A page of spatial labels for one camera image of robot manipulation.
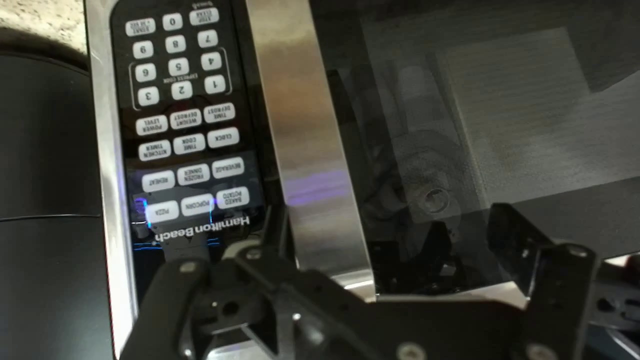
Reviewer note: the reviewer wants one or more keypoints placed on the black air fryer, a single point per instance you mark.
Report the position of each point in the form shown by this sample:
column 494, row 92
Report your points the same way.
column 53, row 287

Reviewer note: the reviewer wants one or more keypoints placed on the black stainless microwave oven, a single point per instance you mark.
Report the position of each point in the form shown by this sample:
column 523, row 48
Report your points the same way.
column 188, row 172

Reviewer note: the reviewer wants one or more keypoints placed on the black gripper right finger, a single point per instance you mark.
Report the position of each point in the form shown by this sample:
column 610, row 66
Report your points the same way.
column 557, row 279

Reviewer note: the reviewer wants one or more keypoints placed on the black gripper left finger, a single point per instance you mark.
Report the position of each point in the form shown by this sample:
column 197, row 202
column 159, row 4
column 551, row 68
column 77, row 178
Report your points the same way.
column 194, row 308

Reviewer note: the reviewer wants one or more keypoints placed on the microwave door with steel handle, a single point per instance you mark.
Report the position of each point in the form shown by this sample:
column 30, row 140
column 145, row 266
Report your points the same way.
column 396, row 126

